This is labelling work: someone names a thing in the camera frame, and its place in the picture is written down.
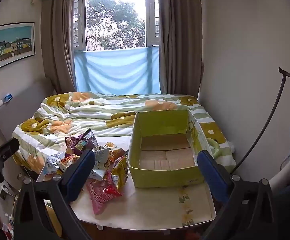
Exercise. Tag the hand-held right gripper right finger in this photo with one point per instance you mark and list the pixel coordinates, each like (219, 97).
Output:
(211, 173)

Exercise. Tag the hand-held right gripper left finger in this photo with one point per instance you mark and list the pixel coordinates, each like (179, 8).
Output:
(81, 173)

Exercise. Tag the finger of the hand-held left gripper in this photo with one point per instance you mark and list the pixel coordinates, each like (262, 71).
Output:
(4, 150)

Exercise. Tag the gold red snack packet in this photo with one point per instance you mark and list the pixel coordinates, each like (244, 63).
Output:
(102, 195)

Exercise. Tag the dark candy snack bag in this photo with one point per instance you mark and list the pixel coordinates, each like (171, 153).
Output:
(82, 141)

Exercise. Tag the yellow-green cardboard box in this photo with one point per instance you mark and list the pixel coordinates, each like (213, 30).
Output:
(159, 177)

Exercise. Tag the blue clip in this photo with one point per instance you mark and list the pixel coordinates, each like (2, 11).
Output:
(8, 98)

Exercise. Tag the grey headboard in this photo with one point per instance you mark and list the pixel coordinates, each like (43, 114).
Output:
(20, 105)

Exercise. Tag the floral striped blanket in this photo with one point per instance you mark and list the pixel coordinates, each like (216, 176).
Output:
(97, 115)

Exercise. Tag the floral tablecloth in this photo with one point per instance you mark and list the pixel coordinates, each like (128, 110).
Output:
(147, 205)

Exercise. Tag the black metal rod stand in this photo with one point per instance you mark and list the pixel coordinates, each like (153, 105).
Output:
(272, 115)

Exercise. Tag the framed houses picture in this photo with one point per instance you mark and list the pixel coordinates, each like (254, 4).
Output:
(12, 46)

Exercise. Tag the light blue window cloth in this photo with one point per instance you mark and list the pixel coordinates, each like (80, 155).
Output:
(115, 72)

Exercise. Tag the brown curtain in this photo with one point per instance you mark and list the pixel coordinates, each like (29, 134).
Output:
(179, 42)
(57, 42)

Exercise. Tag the window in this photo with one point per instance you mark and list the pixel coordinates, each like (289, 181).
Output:
(115, 15)

